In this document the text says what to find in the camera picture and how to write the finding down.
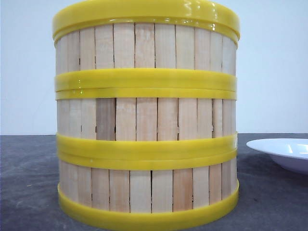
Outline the woven bamboo steamer lid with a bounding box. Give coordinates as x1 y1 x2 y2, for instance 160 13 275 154
52 0 240 43

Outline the white plate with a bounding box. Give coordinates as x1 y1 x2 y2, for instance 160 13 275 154
246 138 308 175

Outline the wooden steamer drawer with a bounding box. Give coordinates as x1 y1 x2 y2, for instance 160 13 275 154
56 88 237 170
58 149 239 230
55 23 237 100

